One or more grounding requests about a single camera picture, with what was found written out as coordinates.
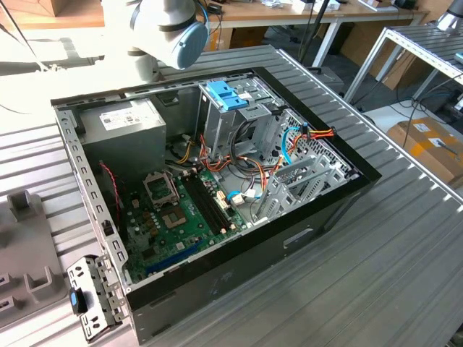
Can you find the metal card retainer bracket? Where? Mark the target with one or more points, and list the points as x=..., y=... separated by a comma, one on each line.
x=92, y=278

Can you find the large brown cardboard box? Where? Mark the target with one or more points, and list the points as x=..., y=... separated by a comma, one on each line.
x=365, y=47

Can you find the black RAM slot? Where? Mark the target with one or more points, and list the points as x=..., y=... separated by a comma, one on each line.
x=214, y=202
x=210, y=202
x=205, y=202
x=200, y=202

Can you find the small brown cardboard box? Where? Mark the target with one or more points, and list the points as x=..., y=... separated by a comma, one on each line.
x=246, y=38

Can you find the grey metal drive cage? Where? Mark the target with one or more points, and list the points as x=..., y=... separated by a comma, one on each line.
x=224, y=126

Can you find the blue plastic drive latch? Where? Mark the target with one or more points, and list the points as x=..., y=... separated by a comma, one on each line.
x=222, y=94

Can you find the cardboard box white labels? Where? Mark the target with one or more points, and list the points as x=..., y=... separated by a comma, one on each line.
x=427, y=155

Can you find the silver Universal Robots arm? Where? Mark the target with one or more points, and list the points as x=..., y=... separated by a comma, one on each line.
x=170, y=39

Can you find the long wooden desk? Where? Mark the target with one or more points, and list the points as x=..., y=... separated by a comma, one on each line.
x=275, y=12

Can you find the grey parts rack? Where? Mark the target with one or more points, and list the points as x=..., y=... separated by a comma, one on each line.
x=25, y=246

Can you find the black open PC case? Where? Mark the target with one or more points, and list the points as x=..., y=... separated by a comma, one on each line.
x=253, y=260

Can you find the black blue latch tab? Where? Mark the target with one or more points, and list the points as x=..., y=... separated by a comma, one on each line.
x=74, y=300

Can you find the green motherboard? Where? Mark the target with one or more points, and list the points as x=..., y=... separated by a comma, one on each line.
x=195, y=231

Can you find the CPU socket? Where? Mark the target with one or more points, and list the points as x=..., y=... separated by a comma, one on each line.
x=173, y=217

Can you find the grey metal disk bay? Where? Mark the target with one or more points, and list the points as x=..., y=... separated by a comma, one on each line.
x=280, y=200

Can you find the blue expansion slot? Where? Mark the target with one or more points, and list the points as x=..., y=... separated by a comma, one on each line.
x=173, y=257

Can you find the grey power supply unit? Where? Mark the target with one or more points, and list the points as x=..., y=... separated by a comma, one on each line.
x=123, y=144

